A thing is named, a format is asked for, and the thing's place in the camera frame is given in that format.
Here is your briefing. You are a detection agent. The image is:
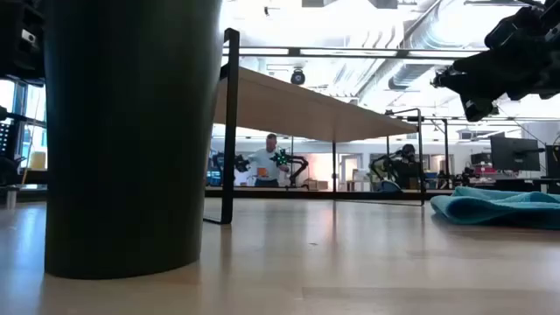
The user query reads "black metal table frame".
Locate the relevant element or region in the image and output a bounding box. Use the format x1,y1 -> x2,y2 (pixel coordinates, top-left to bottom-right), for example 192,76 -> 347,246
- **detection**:
0,185 -> 454,202

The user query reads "black computer monitor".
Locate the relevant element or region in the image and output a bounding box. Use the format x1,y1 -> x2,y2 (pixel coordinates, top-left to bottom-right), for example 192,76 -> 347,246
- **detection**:
545,143 -> 560,179
489,135 -> 542,172

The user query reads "black ceiling spotlight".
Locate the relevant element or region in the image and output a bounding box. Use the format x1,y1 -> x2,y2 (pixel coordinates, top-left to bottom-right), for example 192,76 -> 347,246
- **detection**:
430,65 -> 456,88

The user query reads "wooden shelf with black frame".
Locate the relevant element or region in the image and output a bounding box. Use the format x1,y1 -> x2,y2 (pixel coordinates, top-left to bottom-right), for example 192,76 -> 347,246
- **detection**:
203,27 -> 426,226

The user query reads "pale yellow cylinder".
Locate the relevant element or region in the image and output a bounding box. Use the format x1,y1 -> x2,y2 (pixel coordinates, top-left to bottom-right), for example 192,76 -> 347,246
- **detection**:
29,150 -> 47,171

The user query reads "teal cloth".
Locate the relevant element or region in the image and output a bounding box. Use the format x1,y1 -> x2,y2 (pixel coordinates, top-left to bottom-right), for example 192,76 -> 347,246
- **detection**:
430,186 -> 560,231

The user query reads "black tall tumbler cup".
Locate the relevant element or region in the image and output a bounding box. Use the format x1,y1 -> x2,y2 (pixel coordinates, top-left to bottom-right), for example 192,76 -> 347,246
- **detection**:
43,0 -> 225,280

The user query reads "yellow cable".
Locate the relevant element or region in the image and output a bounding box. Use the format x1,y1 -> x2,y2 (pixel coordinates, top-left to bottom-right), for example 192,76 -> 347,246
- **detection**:
20,91 -> 43,185

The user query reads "standing person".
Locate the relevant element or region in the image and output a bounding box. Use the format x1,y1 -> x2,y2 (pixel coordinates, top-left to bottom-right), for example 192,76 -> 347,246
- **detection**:
247,133 -> 291,188

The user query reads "seated person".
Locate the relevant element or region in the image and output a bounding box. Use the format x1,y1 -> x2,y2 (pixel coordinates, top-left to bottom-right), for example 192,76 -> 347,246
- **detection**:
395,143 -> 422,190

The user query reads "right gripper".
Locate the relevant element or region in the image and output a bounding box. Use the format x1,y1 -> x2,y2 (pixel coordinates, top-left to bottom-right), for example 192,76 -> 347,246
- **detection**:
452,41 -> 560,123

